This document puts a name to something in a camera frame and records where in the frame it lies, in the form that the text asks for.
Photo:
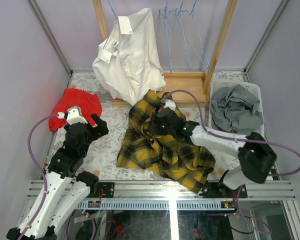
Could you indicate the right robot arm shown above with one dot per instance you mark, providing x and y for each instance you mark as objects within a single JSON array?
[{"x": 255, "y": 156}]

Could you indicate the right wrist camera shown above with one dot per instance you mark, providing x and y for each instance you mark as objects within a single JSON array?
[{"x": 167, "y": 101}]

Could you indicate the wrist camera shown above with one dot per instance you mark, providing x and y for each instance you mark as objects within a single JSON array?
[
  {"x": 73, "y": 116},
  {"x": 167, "y": 101}
]

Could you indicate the blue wire hanger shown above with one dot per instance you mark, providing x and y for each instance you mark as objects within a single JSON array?
[{"x": 193, "y": 37}]

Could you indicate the yellow plaid shirt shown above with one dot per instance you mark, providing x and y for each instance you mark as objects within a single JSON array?
[{"x": 187, "y": 164}]

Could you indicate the white shirt on left hanger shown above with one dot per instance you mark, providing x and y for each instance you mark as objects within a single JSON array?
[{"x": 127, "y": 64}]

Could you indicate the wooden clothes rack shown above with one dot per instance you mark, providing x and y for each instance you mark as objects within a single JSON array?
[{"x": 197, "y": 81}]

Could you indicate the red cloth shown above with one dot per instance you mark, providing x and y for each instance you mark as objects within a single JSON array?
[{"x": 89, "y": 104}]

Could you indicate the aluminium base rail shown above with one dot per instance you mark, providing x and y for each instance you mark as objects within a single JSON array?
[{"x": 160, "y": 195}]

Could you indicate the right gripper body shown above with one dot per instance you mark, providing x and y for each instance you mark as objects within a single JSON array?
[{"x": 160, "y": 129}]

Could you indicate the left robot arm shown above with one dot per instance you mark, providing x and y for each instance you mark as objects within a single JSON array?
[{"x": 63, "y": 188}]

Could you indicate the white plastic basket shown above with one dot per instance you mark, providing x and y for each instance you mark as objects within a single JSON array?
[{"x": 253, "y": 88}]

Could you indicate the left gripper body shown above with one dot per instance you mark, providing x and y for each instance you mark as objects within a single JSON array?
[{"x": 90, "y": 129}]

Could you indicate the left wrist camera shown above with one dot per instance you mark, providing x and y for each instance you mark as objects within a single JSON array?
[{"x": 73, "y": 116}]

